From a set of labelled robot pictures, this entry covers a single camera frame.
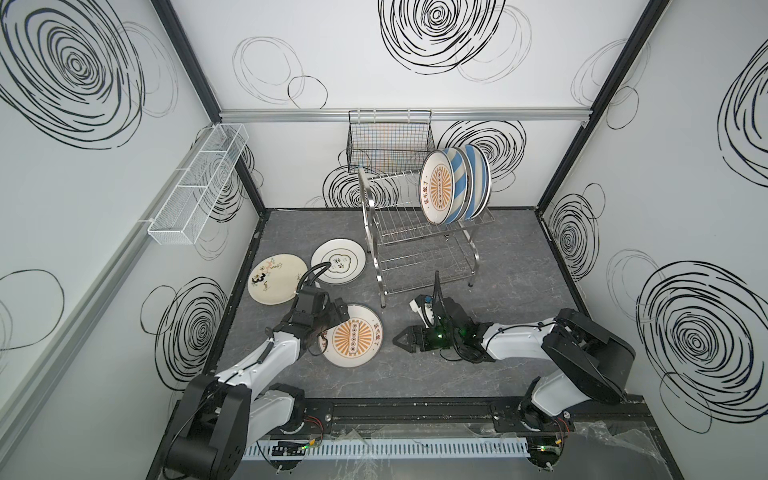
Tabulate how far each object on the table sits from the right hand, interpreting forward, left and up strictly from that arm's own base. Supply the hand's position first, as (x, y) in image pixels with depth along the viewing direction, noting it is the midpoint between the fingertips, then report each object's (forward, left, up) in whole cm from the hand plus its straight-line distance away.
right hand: (398, 345), depth 81 cm
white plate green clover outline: (+32, +18, -4) cm, 37 cm away
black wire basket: (+81, +4, +13) cm, 82 cm away
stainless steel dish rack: (+36, -4, -4) cm, 37 cm away
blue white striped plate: (+23, -18, +29) cm, 41 cm away
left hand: (+11, +18, -1) cm, 21 cm away
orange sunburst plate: (+3, +13, -5) cm, 14 cm away
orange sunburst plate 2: (+32, -10, +29) cm, 44 cm away
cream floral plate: (+23, +42, -4) cm, 48 cm away
